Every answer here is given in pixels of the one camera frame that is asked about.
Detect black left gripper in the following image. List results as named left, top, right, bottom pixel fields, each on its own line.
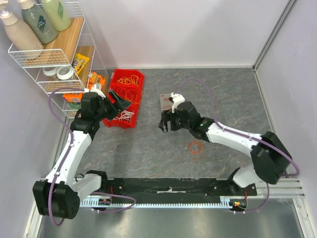
left=95, top=90, right=132, bottom=121

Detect white wires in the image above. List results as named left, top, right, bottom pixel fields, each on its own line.
left=114, top=110, right=135, bottom=123

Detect orange wires bin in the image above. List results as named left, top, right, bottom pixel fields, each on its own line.
left=111, top=85, right=144, bottom=105

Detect yellow orange wire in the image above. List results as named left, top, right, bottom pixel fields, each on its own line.
left=116, top=74, right=141, bottom=86

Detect orange white wire bundle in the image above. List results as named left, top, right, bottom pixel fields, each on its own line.
left=188, top=140, right=206, bottom=163

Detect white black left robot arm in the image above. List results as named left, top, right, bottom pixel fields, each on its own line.
left=33, top=89, right=131, bottom=226

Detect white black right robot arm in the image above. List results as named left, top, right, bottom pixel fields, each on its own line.
left=158, top=101, right=291, bottom=195

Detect red plastic bin near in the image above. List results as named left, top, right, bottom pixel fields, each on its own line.
left=103, top=105, right=139, bottom=129

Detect red plastic bin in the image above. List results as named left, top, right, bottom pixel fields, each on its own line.
left=103, top=105, right=139, bottom=129
left=109, top=83, right=143, bottom=105
left=111, top=68, right=145, bottom=88

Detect red plastic bin middle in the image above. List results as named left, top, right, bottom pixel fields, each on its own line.
left=109, top=83, right=143, bottom=105

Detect red plastic bin far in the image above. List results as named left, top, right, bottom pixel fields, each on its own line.
left=111, top=68, right=145, bottom=88

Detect orange green small boxes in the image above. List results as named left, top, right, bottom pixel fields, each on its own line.
left=88, top=72, right=105, bottom=87

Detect green packet bottom shelf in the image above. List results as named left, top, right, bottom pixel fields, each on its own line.
left=67, top=103, right=81, bottom=110

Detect orange snack box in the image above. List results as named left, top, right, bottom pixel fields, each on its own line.
left=63, top=93, right=83, bottom=103

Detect yellow candy bag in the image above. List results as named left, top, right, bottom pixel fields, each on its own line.
left=72, top=53, right=90, bottom=74

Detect white tape roll right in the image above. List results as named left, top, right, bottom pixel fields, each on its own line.
left=56, top=65, right=74, bottom=80

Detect white tape roll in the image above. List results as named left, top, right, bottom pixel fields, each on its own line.
left=56, top=65, right=74, bottom=80
left=42, top=67, right=58, bottom=77

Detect white tape roll left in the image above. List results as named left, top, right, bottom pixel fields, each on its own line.
left=42, top=67, right=58, bottom=77

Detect light green bottle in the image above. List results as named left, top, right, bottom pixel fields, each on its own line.
left=41, top=0, right=71, bottom=32

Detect beige pump bottle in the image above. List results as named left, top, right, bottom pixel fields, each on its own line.
left=0, top=0, right=44, bottom=60

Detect grey green pump bottle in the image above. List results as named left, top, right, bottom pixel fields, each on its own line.
left=17, top=0, right=58, bottom=45

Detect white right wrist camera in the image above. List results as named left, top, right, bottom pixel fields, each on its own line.
left=168, top=92, right=185, bottom=113

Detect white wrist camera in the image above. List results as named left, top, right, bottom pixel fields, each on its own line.
left=168, top=92, right=185, bottom=113
left=84, top=84, right=106, bottom=98

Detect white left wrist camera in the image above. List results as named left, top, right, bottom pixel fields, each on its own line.
left=84, top=84, right=106, bottom=98

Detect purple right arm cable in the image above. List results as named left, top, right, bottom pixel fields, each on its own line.
left=178, top=79, right=300, bottom=214

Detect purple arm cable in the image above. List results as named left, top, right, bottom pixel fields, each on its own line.
left=48, top=87, right=137, bottom=227
left=178, top=79, right=300, bottom=214

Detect white wire shelf rack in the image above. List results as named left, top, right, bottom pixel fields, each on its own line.
left=7, top=1, right=109, bottom=119

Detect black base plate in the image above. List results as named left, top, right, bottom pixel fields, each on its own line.
left=98, top=178, right=257, bottom=204

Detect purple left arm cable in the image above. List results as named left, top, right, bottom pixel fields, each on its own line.
left=48, top=87, right=137, bottom=227

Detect light blue cable duct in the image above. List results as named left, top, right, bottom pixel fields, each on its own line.
left=80, top=196, right=246, bottom=210

